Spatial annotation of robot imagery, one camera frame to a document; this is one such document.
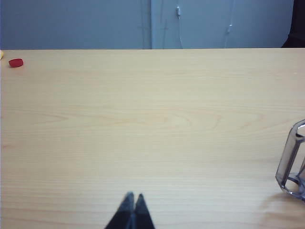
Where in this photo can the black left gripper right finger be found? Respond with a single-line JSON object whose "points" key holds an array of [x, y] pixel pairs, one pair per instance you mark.
{"points": [[143, 214]]}

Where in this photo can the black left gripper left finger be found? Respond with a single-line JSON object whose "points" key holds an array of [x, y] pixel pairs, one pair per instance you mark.
{"points": [[124, 214]]}

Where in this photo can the transparent grey faceted mug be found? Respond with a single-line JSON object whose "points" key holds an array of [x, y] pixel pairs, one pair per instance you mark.
{"points": [[284, 162]]}

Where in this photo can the red bottle cap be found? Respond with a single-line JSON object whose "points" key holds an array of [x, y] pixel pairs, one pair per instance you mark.
{"points": [[16, 63]]}

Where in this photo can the small yellow object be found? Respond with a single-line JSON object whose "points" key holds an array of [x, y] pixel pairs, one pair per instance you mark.
{"points": [[1, 55]]}

